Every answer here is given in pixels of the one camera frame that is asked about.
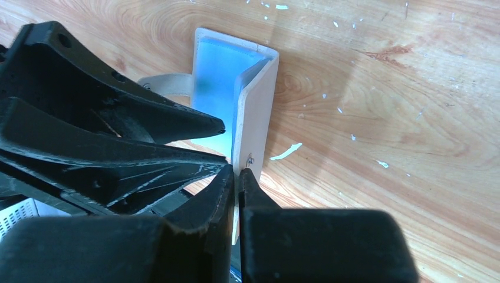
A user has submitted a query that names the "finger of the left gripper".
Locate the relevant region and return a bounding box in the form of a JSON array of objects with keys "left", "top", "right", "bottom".
[
  {"left": 1, "top": 21, "right": 225, "bottom": 144},
  {"left": 1, "top": 97, "right": 226, "bottom": 215}
]

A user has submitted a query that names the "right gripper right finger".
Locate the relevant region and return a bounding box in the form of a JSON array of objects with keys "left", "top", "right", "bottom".
[{"left": 238, "top": 168, "right": 419, "bottom": 282}]

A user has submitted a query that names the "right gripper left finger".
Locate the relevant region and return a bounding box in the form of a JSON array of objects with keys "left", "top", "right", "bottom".
[{"left": 1, "top": 165, "right": 234, "bottom": 282}]

